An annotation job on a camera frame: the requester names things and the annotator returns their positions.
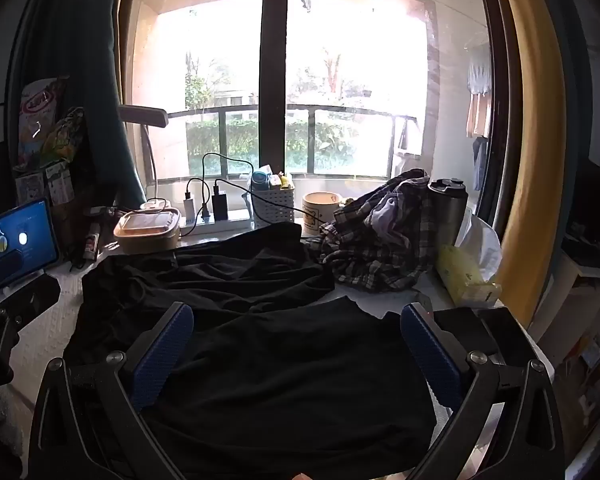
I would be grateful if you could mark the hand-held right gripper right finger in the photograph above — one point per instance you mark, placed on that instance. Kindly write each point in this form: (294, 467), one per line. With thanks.
(430, 355)

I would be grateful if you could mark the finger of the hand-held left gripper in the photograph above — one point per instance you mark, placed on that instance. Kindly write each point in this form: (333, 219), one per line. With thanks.
(0, 270)
(30, 300)

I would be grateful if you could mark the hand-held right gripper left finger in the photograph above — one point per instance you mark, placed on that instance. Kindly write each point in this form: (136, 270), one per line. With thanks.
(162, 355)

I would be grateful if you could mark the black pants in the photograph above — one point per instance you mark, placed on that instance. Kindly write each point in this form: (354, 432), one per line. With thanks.
(280, 360)

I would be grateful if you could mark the white textured table cover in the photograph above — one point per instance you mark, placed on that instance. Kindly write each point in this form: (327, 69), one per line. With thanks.
(45, 320)

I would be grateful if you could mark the blue plastic bin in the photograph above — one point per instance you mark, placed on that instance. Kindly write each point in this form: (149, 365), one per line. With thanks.
(20, 232)

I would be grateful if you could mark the spray can with red label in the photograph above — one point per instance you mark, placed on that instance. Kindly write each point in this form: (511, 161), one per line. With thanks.
(91, 245)

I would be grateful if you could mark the yellow tissue pack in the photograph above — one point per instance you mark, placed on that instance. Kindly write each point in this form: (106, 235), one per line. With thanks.
(465, 275)

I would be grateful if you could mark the small printed box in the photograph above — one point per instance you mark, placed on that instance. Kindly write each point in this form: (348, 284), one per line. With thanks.
(60, 182)
(30, 187)

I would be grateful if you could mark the lunch box with clear lid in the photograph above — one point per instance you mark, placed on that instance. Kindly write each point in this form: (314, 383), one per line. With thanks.
(147, 232)

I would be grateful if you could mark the plaid shirt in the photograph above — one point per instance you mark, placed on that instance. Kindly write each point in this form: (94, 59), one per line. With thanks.
(380, 240)

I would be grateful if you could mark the white plastic bag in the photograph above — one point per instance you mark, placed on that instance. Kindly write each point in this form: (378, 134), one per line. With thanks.
(480, 240)

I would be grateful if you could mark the white power strip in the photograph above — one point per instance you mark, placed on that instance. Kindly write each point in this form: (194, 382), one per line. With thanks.
(215, 226)

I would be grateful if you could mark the grey steel tumbler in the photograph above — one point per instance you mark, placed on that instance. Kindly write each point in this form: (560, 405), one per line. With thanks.
(447, 210)

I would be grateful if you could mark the green snack bag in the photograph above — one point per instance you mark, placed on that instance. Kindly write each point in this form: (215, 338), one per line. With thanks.
(65, 135)

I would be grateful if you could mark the black plug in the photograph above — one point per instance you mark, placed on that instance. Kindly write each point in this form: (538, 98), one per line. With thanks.
(205, 211)

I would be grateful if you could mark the white charger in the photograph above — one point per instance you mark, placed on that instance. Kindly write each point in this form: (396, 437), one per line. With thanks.
(188, 205)

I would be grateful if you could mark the large printed snack bag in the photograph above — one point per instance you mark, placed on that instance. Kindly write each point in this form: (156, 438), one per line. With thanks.
(40, 120)

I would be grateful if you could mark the black charger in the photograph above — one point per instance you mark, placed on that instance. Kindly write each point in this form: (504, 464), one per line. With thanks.
(220, 205)

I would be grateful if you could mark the cream mug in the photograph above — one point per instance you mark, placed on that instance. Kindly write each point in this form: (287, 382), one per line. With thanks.
(320, 207)

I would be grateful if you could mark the white perforated basket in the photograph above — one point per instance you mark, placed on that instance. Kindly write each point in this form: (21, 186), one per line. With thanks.
(272, 207)

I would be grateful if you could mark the white side shelf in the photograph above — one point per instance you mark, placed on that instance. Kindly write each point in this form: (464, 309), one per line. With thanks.
(595, 270)

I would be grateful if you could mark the dark blue hanging garment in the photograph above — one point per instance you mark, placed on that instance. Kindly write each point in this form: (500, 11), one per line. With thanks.
(480, 160)

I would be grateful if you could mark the grey desk lamp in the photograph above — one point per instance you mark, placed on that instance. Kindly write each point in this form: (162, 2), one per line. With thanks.
(145, 115)

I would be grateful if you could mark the small yellow bottle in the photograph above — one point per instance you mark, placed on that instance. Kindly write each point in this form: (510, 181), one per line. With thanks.
(284, 180)

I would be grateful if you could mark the yellow curtain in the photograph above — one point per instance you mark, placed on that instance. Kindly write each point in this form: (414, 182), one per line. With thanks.
(535, 160)

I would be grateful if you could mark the teal curtain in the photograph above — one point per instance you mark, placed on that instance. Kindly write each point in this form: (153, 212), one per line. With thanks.
(80, 60)

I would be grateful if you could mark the beige hanging garment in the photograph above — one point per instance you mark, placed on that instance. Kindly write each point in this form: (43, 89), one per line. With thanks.
(477, 115)

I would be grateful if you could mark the balcony railing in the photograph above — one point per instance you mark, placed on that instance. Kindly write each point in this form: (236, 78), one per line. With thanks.
(310, 110)

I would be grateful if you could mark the grey hanging shirt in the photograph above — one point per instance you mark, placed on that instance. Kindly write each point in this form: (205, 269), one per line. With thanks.
(480, 72)

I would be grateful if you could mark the dark window frame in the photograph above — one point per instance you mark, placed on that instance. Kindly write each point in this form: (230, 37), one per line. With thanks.
(275, 60)

